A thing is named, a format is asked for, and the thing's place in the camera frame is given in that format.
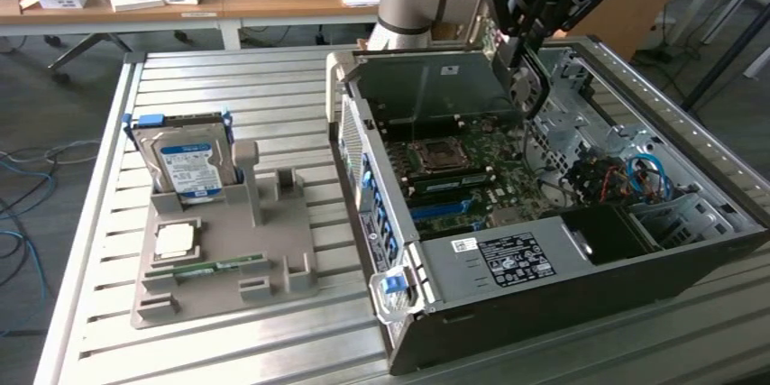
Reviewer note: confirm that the low-profile graphics card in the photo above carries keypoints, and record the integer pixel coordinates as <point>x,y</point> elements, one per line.
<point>528,87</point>

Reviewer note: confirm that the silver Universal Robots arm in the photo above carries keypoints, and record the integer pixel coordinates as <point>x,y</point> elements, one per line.
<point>408,2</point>

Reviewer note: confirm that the white power socket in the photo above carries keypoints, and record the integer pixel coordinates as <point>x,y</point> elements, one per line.
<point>666,20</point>

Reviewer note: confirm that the black slanted pole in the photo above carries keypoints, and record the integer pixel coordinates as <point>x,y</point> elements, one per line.
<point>727,65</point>

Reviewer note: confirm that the CPU socket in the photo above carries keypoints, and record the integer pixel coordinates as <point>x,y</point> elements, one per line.
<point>439,155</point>

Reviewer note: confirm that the green motherboard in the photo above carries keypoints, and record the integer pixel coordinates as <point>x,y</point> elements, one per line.
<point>511,177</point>

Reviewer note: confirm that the green RAM stick white label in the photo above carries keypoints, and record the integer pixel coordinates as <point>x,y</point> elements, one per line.
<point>451,183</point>

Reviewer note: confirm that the blue expansion slot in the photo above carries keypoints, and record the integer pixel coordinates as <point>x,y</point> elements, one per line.
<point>439,210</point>

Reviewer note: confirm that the metal disk bay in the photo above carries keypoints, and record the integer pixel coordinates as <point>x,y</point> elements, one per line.
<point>698,213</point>

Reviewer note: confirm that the grey power supply unit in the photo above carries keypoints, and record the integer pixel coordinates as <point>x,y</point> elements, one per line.
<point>456,277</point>

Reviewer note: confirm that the hard disk with blue caddy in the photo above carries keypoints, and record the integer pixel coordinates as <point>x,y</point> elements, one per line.
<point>187,164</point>

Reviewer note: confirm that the open black PC case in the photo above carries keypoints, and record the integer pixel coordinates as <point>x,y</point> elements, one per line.
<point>602,295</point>

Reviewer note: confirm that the blue case latch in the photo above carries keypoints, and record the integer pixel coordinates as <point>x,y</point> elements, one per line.
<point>393,285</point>

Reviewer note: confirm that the grey plastic parts rack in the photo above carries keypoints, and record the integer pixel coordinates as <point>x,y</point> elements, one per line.
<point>228,231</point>

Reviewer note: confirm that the grey castor table leg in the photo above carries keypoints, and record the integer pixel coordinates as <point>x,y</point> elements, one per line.
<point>74,53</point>

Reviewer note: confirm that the silver CPU chip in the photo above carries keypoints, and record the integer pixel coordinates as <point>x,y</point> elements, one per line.
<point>173,241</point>

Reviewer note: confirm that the wooden desk white frame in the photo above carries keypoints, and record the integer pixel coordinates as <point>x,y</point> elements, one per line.
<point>72,15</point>

